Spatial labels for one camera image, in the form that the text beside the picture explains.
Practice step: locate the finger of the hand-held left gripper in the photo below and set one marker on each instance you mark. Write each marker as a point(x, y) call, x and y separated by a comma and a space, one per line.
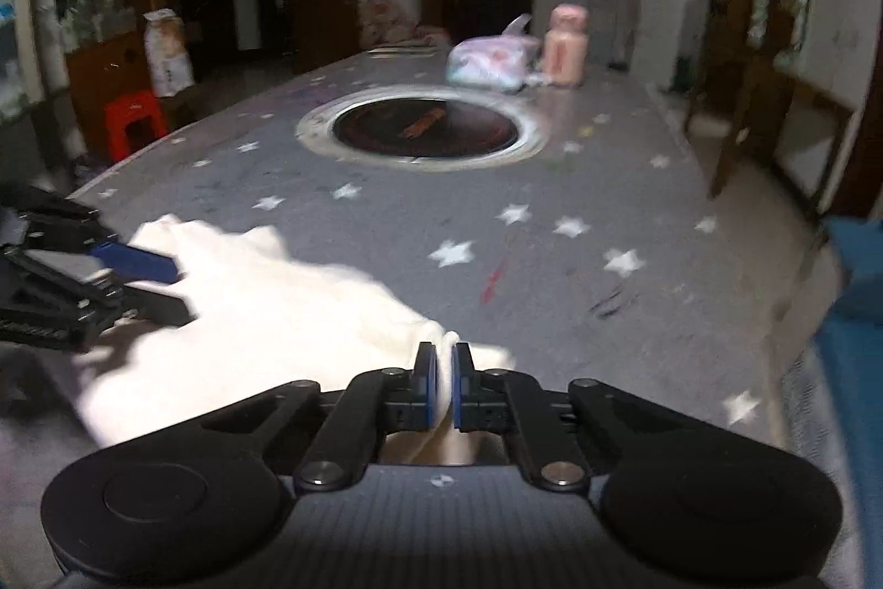
point(138, 262)
point(76, 306)

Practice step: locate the pink bottle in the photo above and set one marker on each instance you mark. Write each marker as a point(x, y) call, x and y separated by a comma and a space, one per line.
point(566, 47)

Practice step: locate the white refrigerator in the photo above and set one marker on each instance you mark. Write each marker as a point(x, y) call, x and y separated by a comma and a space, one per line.
point(661, 23)

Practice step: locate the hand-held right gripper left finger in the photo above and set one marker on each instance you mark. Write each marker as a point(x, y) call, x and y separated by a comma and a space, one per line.
point(429, 385)

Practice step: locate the pastel printed bag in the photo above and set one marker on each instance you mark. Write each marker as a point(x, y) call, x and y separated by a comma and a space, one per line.
point(491, 61)

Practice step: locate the grey star-print tablecloth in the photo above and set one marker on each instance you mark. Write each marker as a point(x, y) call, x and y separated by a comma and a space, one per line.
point(621, 182)

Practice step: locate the red plastic stool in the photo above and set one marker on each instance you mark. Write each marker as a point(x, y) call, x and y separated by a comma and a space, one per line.
point(134, 116)

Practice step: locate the white printed sack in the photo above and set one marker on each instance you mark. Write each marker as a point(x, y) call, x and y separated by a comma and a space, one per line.
point(167, 54)

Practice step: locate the pink floral bundle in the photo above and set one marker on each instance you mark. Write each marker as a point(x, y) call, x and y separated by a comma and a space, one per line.
point(385, 22)

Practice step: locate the white cloth garment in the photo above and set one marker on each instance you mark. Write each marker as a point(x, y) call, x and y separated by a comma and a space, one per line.
point(276, 299)

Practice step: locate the round built-in table stove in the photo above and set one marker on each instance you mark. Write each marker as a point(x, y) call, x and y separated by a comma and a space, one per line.
point(421, 128)

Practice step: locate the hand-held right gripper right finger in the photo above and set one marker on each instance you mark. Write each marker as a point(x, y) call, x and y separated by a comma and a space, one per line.
point(461, 385)

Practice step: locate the blue cloth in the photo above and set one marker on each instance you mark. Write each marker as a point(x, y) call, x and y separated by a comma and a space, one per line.
point(852, 340)

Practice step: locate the wooden chair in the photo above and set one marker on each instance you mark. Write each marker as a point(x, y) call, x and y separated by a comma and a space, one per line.
point(741, 99)

